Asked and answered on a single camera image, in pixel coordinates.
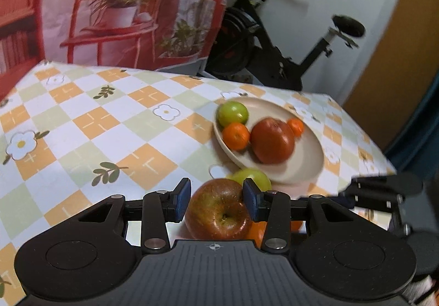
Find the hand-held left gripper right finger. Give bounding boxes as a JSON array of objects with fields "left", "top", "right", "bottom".
[{"left": 243, "top": 178, "right": 365, "bottom": 253}]

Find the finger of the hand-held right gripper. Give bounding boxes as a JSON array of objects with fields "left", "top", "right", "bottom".
[
  {"left": 338, "top": 187, "right": 403, "bottom": 215},
  {"left": 350, "top": 173, "right": 424, "bottom": 196}
]

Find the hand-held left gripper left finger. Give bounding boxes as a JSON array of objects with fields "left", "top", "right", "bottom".
[{"left": 65, "top": 178, "right": 192, "bottom": 253}]

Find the green apple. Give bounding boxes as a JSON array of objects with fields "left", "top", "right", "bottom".
[
  {"left": 226, "top": 169, "right": 272, "bottom": 191},
  {"left": 217, "top": 101, "right": 249, "bottom": 128}
]

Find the red-brown apple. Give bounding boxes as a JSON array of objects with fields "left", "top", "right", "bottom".
[
  {"left": 185, "top": 179, "right": 252, "bottom": 241},
  {"left": 250, "top": 118, "right": 296, "bottom": 165}
]

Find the beige plate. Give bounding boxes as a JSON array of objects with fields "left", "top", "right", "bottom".
[{"left": 213, "top": 96, "right": 325, "bottom": 185}]

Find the tiny yellow-orange kumquat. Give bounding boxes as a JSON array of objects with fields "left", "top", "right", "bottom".
[{"left": 287, "top": 119, "right": 305, "bottom": 137}]

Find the checkered floral tablecloth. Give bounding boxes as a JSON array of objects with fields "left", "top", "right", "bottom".
[{"left": 0, "top": 59, "right": 398, "bottom": 296}]

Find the brown wooden door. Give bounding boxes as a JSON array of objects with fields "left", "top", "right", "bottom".
[{"left": 343, "top": 0, "right": 439, "bottom": 152}]

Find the black exercise bike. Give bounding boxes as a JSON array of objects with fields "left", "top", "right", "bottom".
[{"left": 204, "top": 0, "right": 366, "bottom": 92}]

